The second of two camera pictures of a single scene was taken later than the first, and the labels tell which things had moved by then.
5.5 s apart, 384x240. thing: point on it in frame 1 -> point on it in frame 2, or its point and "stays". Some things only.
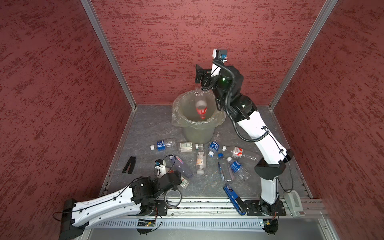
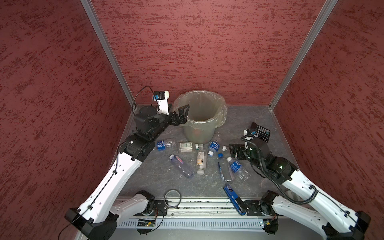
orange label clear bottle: (200, 160) stays
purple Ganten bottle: (182, 167) stays
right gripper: (201, 75) -> (241, 147)
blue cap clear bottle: (226, 168) stays
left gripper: (179, 176) -> (182, 116)
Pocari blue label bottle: (237, 169) stays
